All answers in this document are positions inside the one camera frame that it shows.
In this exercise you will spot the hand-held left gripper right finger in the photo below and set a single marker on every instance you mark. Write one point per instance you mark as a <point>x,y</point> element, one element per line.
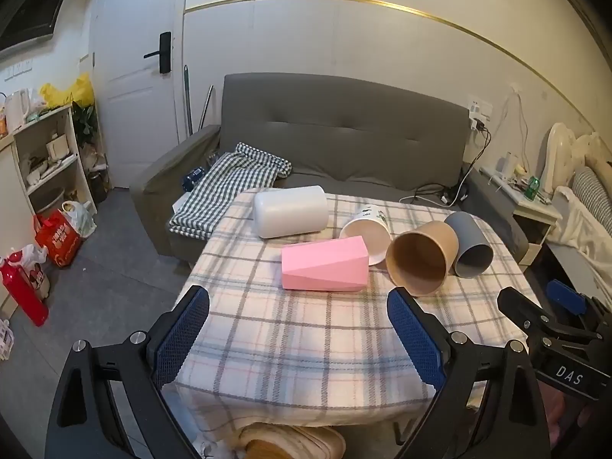
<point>415,339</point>

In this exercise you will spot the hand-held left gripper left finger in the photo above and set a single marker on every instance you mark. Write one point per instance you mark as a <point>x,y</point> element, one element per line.
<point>184,332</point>

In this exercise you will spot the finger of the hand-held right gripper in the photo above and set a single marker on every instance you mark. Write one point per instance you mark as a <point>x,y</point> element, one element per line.
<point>566,294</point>
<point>521,307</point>

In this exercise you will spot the grey plastic cup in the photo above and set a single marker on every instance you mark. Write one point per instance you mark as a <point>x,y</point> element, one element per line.
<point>472,251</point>

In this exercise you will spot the brown paper cup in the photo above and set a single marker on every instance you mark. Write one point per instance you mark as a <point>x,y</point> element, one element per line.
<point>420,263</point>

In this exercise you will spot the white printed paper cup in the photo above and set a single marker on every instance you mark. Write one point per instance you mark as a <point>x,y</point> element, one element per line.
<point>369,236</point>

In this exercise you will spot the pink angular cup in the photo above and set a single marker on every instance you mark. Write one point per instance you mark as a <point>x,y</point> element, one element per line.
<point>325,266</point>

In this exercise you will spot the white cylindrical cup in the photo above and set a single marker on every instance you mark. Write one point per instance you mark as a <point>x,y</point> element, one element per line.
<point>290,211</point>

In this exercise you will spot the white bed sheet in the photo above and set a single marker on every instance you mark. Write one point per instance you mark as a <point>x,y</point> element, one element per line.
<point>581,234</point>

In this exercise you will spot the white nightstand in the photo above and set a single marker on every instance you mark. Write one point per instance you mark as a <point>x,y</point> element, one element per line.
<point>530,210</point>

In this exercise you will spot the plaid tablecloth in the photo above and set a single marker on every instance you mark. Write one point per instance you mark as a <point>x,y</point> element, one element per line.
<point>287,339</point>

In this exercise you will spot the checked pillow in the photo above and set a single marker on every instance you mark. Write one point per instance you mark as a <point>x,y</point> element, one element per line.
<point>590,191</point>

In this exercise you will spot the green bottle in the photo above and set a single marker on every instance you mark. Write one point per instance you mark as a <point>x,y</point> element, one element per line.
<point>531,189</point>

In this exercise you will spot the cream bed headboard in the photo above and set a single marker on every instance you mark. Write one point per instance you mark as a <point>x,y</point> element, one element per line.
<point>562,153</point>

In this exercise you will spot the white bottle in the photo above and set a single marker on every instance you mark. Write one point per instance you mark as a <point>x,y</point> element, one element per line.
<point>509,163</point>

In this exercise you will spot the green checked blanket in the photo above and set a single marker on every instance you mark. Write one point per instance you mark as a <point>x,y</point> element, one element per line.
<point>224,186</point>

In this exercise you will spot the dark blue object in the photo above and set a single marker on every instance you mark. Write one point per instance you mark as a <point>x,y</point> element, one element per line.
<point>193,178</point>

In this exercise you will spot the red paper bag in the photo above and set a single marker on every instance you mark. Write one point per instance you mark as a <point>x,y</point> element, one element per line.
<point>57,241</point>

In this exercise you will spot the red and white plastic bag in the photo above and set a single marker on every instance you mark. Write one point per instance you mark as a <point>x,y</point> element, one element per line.
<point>34,272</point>

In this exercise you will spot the red cylindrical container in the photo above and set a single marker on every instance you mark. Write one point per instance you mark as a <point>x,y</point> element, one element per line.
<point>21,301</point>

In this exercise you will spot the grey sofa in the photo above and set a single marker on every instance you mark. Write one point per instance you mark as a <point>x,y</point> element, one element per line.
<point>344,134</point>

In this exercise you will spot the grey metal pole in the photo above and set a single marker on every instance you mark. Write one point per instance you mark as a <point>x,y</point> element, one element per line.
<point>205,107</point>

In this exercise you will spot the green potted plant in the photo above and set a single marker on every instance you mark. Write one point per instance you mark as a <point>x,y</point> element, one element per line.
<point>85,122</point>

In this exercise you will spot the white door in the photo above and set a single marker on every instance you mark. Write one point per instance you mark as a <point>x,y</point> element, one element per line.
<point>129,105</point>

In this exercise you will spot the white open shelf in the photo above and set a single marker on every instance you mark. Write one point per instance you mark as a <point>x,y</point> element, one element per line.
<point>67,124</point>

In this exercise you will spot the yellow plastic bag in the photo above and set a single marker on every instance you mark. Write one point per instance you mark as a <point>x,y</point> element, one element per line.
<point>79,91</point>

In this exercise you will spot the white electric kettle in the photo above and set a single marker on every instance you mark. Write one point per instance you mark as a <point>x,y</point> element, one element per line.
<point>16,110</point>

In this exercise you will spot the white wall socket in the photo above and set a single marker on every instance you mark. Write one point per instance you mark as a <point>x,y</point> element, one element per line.
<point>478,112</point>

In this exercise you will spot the white wall switch panel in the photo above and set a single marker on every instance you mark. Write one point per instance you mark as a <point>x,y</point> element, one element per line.
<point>18,70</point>

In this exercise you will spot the black wall appliance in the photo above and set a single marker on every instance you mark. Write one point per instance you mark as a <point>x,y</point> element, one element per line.
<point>28,5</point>

